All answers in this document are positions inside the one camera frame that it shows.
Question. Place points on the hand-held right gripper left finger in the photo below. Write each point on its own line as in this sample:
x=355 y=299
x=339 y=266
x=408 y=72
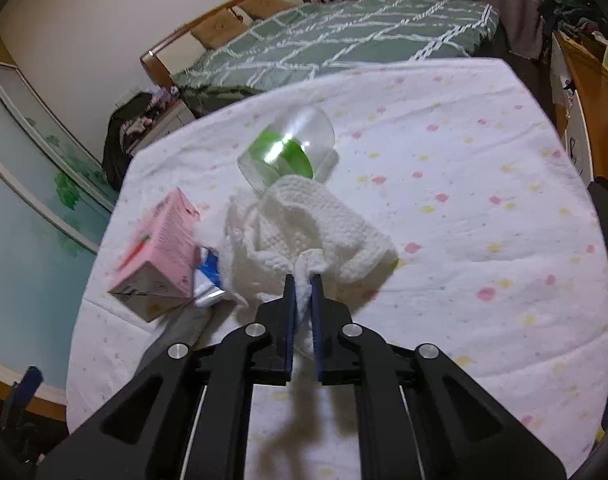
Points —
x=290 y=330

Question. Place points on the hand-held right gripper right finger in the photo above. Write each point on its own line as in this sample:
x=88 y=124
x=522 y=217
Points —
x=318 y=330

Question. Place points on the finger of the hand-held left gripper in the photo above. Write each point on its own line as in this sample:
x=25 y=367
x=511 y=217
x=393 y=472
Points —
x=29 y=380

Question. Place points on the white paper towel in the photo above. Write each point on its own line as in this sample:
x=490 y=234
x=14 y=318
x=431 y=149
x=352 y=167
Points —
x=294 y=225

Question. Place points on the blue and white wrapper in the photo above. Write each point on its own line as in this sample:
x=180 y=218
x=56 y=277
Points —
x=211 y=272

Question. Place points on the pink carton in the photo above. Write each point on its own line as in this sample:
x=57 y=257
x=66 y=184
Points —
x=158 y=255

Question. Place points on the glass wardrobe door green print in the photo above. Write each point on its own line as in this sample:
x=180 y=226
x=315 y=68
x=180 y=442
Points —
x=23 y=210

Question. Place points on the clear plastic cup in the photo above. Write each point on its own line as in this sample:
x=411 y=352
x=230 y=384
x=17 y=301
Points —
x=284 y=150

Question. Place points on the white floral tablecloth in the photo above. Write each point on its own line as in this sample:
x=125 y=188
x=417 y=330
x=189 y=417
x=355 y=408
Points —
x=459 y=160

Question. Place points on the dark bag with clothes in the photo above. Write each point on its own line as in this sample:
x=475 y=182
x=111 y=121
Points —
x=118 y=150

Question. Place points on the green plaid blanket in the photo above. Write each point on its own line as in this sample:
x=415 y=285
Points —
x=344 y=35

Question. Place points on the wooden bed headboard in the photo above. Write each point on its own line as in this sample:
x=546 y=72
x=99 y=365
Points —
x=158 y=60

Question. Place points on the tan pillow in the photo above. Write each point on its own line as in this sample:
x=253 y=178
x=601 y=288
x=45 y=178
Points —
x=218 y=27

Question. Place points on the wooden cabinet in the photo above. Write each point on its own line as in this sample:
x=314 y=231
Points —
x=594 y=100

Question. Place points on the pile of dark clothes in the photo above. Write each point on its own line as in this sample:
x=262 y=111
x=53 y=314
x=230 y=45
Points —
x=574 y=10

